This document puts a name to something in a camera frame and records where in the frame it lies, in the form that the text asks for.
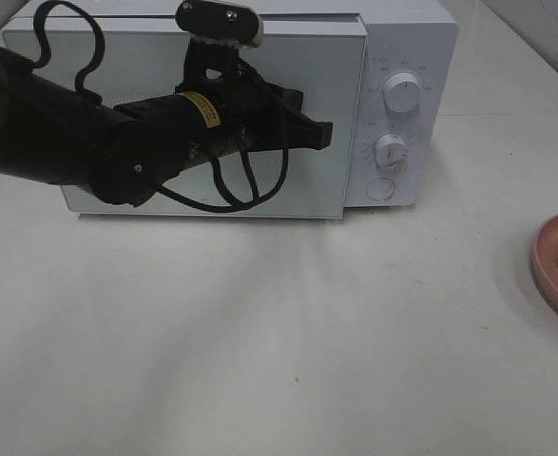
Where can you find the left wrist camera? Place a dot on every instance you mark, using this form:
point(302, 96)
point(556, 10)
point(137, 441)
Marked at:
point(220, 22)

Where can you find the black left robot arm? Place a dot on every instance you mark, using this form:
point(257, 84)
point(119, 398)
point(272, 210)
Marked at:
point(120, 155)

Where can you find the round white door button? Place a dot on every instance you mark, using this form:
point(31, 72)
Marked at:
point(381, 189)

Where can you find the white microwave oven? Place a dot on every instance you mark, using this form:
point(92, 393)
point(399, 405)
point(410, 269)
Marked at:
point(414, 35)

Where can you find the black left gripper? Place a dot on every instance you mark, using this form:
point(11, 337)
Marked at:
point(224, 106)

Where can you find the pink round plate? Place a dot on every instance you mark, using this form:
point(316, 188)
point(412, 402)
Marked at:
point(544, 261)

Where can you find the white microwave knob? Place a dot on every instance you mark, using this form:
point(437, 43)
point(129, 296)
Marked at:
point(402, 91)
point(390, 150)

